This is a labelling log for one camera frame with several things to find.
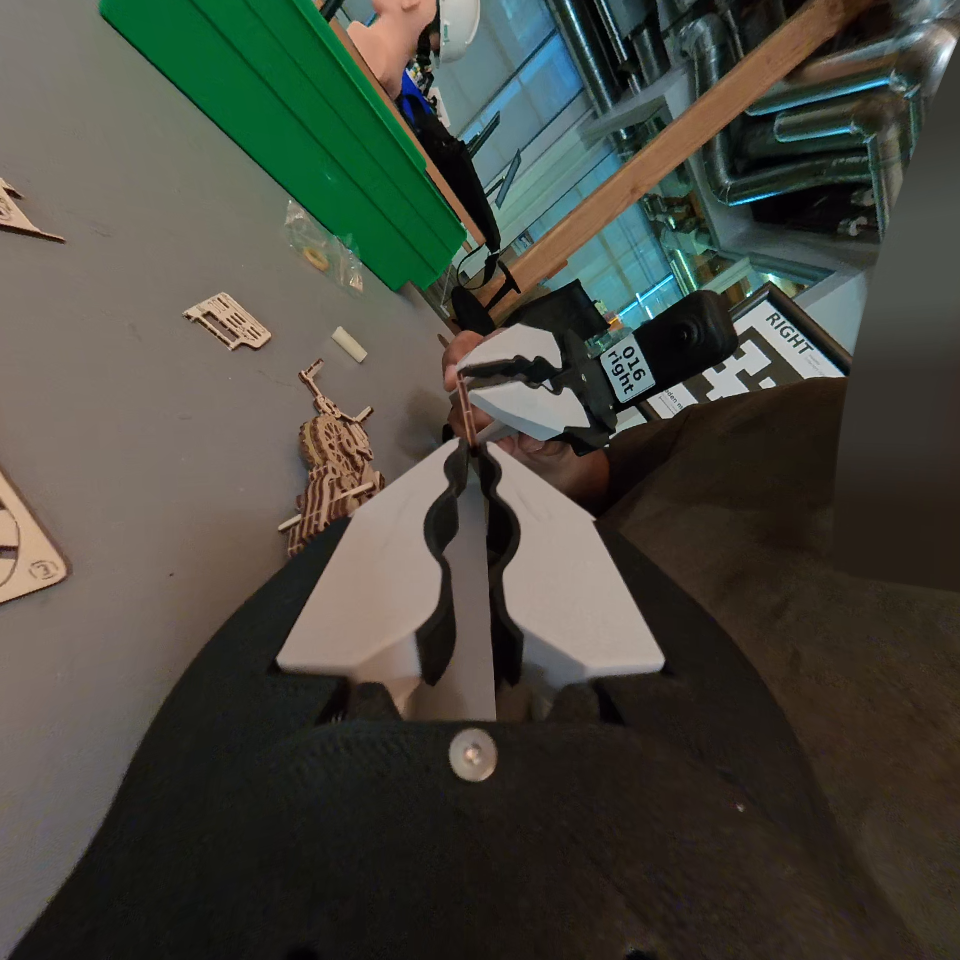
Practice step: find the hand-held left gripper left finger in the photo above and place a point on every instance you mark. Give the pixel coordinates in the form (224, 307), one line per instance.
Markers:
(375, 592)

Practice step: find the clear plastic bag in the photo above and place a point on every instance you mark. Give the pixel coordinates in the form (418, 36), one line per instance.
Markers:
(337, 255)

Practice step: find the wooden puzzle sheet with cutouts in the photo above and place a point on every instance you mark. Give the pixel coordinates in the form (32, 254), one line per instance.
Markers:
(15, 217)

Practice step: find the wooden puzzle model assembly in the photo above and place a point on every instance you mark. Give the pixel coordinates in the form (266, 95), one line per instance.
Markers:
(334, 465)

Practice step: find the person's right forearm brown sleeve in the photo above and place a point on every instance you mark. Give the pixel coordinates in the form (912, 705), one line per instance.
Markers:
(712, 465)

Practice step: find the wooden puzzle sheet with circle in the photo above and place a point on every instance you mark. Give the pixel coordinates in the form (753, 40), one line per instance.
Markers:
(30, 570)

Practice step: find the white hard hat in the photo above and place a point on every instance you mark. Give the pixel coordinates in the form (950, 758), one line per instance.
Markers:
(459, 26)

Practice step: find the person's right hand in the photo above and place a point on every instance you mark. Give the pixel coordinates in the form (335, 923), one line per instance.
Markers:
(577, 469)

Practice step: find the silver ventilation ducts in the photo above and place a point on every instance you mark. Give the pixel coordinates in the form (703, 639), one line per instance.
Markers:
(810, 135)

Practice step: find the green plastic crate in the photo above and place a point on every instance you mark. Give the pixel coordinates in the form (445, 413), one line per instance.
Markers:
(300, 112)

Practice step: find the small slotted wooden puzzle piece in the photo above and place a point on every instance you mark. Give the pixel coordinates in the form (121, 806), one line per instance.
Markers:
(229, 322)

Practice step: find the wooden beam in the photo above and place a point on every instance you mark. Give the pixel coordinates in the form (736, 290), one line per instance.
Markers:
(675, 142)

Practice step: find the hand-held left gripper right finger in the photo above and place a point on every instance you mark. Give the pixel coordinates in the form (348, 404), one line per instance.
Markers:
(577, 592)

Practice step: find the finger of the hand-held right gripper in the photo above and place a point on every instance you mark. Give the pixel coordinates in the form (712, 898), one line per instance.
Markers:
(521, 345)
(536, 409)

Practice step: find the small wooden puzzle strip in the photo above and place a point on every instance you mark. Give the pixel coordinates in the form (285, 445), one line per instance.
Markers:
(466, 412)

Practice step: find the small white block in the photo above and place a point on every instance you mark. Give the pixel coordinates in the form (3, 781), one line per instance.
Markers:
(349, 345)

